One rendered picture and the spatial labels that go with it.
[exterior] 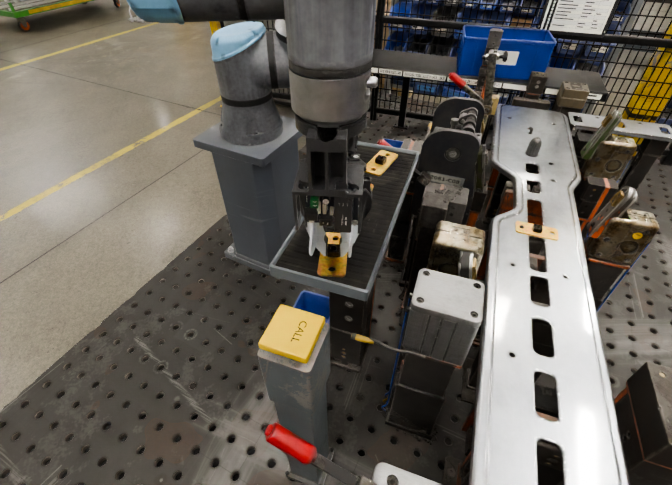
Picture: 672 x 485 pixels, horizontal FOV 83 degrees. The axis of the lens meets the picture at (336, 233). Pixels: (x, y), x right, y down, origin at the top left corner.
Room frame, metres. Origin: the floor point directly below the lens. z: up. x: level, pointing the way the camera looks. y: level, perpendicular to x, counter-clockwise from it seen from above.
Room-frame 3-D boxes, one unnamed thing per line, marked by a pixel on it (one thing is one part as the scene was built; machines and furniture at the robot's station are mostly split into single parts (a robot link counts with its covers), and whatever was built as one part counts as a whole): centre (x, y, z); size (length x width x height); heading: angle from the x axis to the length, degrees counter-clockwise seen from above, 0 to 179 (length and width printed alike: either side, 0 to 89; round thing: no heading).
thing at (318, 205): (0.35, 0.01, 1.32); 0.09 x 0.08 x 0.12; 175
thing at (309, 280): (0.50, -0.04, 1.16); 0.37 x 0.14 x 0.02; 161
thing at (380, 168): (0.62, -0.08, 1.17); 0.08 x 0.04 x 0.01; 149
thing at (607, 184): (0.81, -0.68, 0.84); 0.11 x 0.08 x 0.29; 71
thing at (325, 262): (0.38, 0.00, 1.17); 0.08 x 0.04 x 0.01; 175
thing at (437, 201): (0.59, -0.19, 0.90); 0.05 x 0.05 x 0.40; 71
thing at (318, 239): (0.35, 0.03, 1.21); 0.06 x 0.03 x 0.09; 175
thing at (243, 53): (0.87, 0.20, 1.27); 0.13 x 0.12 x 0.14; 97
